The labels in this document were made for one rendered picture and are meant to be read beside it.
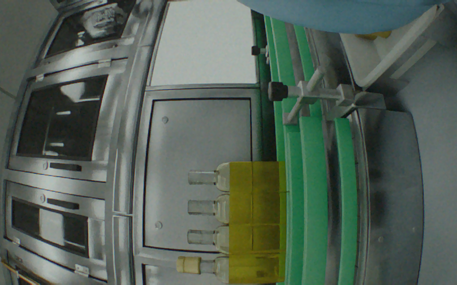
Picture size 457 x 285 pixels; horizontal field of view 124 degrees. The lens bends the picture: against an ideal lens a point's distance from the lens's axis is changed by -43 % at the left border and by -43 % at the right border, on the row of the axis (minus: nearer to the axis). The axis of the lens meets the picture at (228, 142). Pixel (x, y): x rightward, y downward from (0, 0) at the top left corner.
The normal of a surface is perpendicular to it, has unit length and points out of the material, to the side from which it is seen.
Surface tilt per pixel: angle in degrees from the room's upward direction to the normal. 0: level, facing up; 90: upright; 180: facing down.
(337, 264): 90
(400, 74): 90
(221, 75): 90
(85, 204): 90
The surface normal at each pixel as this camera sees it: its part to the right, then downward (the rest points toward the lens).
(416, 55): -0.01, 0.97
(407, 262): -0.02, -0.25
